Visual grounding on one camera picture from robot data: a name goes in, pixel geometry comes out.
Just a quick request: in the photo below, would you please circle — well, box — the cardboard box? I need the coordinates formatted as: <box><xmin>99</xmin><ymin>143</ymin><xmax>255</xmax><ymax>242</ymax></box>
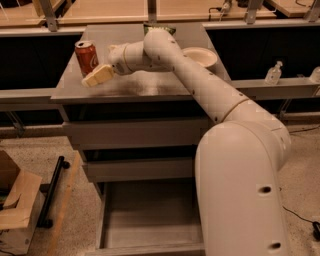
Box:
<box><xmin>0</xmin><ymin>150</ymin><xmax>44</xmax><ymax>256</ymax></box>

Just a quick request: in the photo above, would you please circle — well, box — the clear sanitizer bottle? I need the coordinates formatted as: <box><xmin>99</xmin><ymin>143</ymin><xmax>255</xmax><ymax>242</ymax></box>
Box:
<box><xmin>265</xmin><ymin>61</ymin><xmax>283</xmax><ymax>85</ymax></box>

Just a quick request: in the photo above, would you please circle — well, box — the grey top drawer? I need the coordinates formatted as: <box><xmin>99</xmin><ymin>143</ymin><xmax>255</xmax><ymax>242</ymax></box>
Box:
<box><xmin>63</xmin><ymin>117</ymin><xmax>211</xmax><ymax>150</ymax></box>

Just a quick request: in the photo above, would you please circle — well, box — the white paper bowl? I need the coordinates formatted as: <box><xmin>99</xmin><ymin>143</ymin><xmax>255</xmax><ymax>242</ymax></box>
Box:
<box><xmin>182</xmin><ymin>47</ymin><xmax>218</xmax><ymax>68</ymax></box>

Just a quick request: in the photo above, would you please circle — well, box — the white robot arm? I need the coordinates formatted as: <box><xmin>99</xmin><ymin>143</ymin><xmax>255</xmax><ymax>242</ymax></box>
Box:
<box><xmin>105</xmin><ymin>28</ymin><xmax>291</xmax><ymax>256</ymax></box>

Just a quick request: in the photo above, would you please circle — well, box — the grey drawer cabinet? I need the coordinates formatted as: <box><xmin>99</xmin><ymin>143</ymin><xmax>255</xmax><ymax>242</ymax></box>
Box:
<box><xmin>50</xmin><ymin>22</ymin><xmax>238</xmax><ymax>256</ymax></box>

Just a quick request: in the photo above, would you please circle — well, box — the green chip bag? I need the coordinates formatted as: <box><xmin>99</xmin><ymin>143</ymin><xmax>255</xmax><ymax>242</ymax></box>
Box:
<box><xmin>143</xmin><ymin>23</ymin><xmax>176</xmax><ymax>35</ymax></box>

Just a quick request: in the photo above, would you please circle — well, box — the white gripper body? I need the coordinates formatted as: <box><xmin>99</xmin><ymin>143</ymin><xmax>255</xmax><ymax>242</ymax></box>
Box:
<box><xmin>107</xmin><ymin>44</ymin><xmax>128</xmax><ymax>75</ymax></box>

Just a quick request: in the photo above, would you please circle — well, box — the grey middle drawer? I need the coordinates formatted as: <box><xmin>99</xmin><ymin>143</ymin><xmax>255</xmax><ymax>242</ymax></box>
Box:
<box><xmin>83</xmin><ymin>157</ymin><xmax>194</xmax><ymax>183</ymax></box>

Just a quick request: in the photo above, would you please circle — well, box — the black metal stand foot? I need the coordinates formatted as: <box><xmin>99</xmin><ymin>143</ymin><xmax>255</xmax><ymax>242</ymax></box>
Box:
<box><xmin>37</xmin><ymin>156</ymin><xmax>70</xmax><ymax>229</ymax></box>

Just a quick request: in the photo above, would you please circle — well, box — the black floor cable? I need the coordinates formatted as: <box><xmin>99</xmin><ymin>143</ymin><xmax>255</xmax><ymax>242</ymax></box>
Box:
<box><xmin>282</xmin><ymin>124</ymin><xmax>320</xmax><ymax>241</ymax></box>

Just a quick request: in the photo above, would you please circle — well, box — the grey open bottom drawer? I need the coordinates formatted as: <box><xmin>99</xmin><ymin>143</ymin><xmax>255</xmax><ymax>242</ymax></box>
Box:
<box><xmin>85</xmin><ymin>178</ymin><xmax>205</xmax><ymax>256</ymax></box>

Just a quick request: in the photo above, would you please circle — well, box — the red coke can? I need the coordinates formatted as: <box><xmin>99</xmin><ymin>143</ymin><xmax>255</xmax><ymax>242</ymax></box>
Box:
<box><xmin>75</xmin><ymin>41</ymin><xmax>99</xmax><ymax>77</ymax></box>

